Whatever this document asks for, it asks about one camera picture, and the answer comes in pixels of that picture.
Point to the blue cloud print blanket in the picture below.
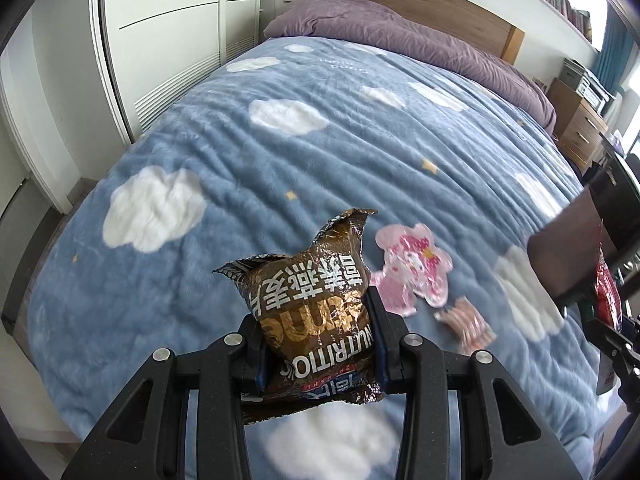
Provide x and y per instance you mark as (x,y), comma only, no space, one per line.
(250,160)

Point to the blue curtain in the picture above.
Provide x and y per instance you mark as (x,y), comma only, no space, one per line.
(615,50)

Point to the white wardrobe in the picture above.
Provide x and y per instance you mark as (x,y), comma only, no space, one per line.
(165,20)

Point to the large red snack packet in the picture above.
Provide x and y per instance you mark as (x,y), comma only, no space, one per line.
(607,290)

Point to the brown snack packet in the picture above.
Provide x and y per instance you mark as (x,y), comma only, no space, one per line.
(310,300)

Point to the pink cartoon snack packet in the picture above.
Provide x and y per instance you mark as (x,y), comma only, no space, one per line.
(415,265)

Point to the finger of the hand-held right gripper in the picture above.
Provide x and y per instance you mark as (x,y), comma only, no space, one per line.
(631,382)
(612,337)

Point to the purple pillow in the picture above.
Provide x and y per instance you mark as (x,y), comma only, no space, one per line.
(375,25)

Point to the white printer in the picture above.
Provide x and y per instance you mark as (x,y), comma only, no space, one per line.
(590,87)

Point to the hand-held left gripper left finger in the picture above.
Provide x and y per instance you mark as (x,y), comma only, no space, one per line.
(250,350)

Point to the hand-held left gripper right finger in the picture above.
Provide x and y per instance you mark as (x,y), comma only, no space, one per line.
(395,355)

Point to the pink striped sausage packet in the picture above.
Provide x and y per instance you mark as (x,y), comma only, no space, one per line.
(467,327)

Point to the wooden nightstand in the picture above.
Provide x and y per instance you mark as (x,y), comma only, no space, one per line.
(575,125)

